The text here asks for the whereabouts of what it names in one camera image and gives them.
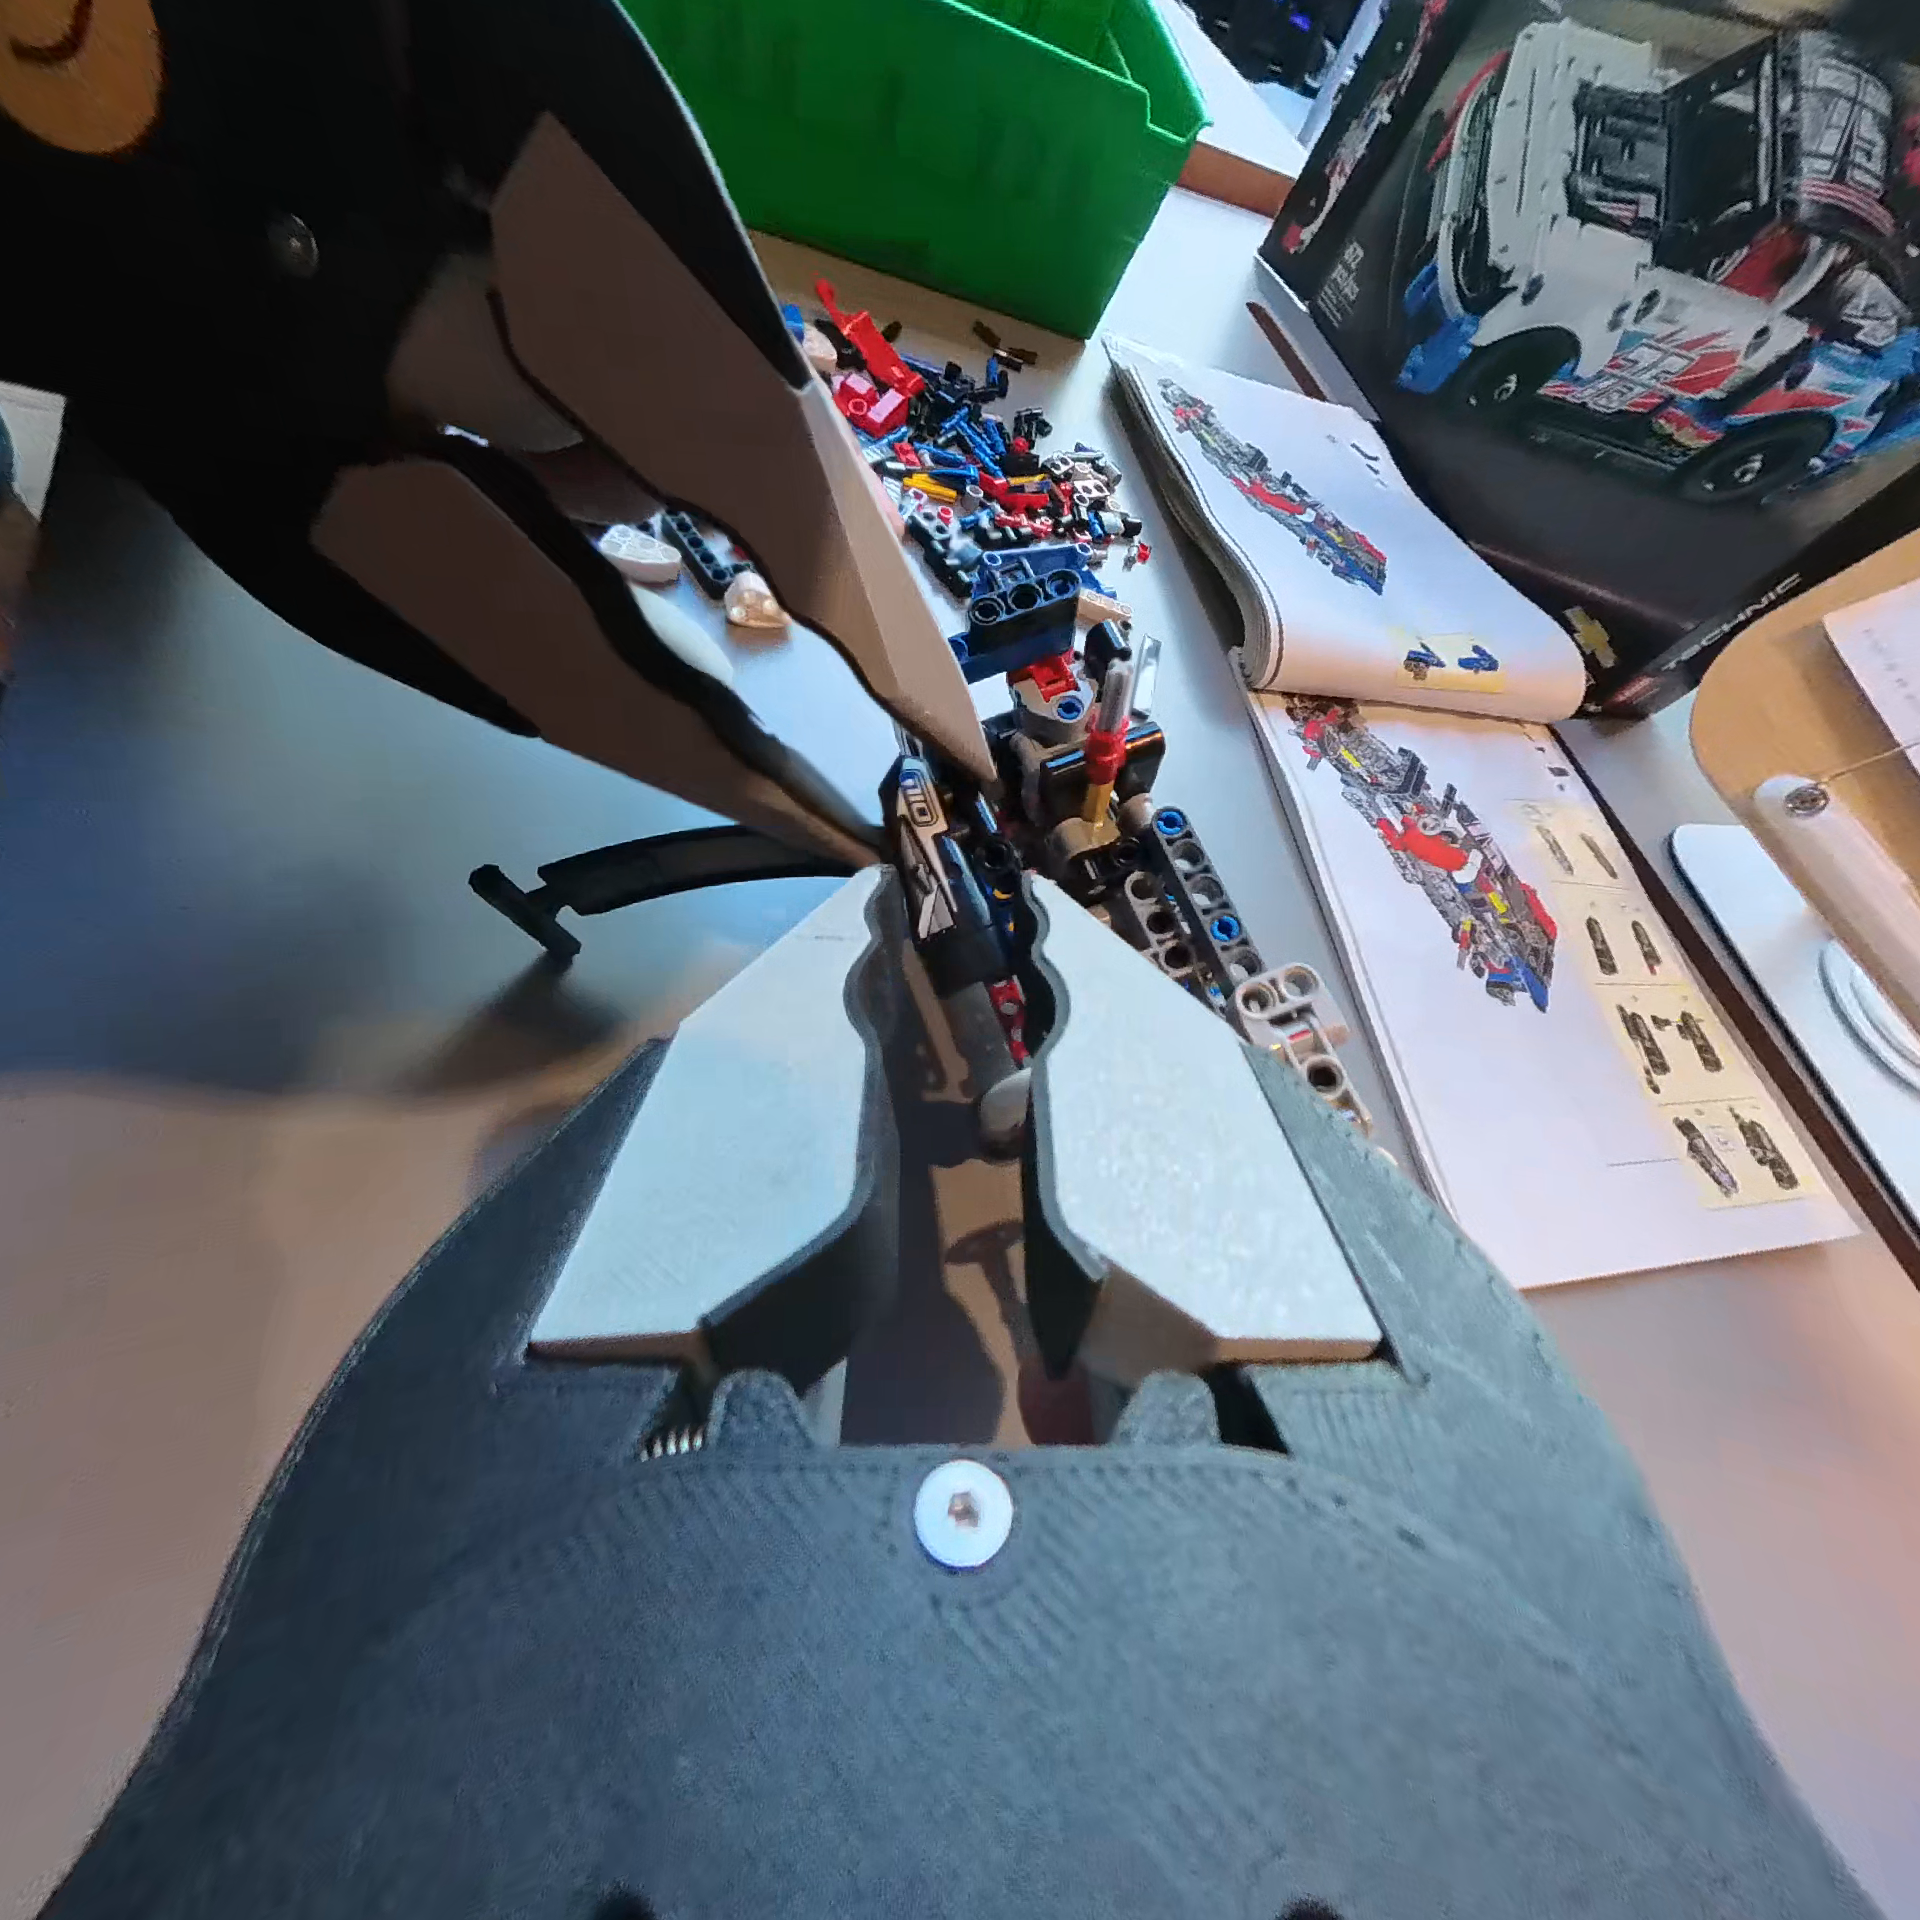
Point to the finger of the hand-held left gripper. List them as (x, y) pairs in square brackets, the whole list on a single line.
[(482, 585), (689, 377)]

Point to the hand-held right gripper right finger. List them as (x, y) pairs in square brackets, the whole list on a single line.
[(1186, 1169)]

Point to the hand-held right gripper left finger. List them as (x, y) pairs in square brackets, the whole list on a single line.
[(735, 1140)]

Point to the partly built toy brick car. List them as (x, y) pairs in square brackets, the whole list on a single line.
[(1078, 782)]

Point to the grey desk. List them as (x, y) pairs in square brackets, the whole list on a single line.
[(301, 901)]

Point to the small white toy brick piece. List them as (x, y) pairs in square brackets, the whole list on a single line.
[(638, 549), (757, 603)]

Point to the black toy brick beam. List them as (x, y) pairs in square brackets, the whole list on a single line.
[(702, 552)]

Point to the black curved toy brick piece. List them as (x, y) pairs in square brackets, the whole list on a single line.
[(662, 866)]

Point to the pile of loose toy bricks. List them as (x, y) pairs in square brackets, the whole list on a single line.
[(974, 480)]

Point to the open building instruction booklet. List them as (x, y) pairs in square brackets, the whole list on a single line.
[(1500, 1080)]

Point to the green plastic bin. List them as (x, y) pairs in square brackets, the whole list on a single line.
[(931, 153)]

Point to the silver stand base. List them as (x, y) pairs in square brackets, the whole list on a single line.
[(1743, 901)]

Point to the light wooden board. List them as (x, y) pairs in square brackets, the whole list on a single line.
[(1755, 708)]

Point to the printed instruction sheet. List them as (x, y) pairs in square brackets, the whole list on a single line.
[(1882, 661)]

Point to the toy car set box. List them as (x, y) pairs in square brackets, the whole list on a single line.
[(1651, 227)]

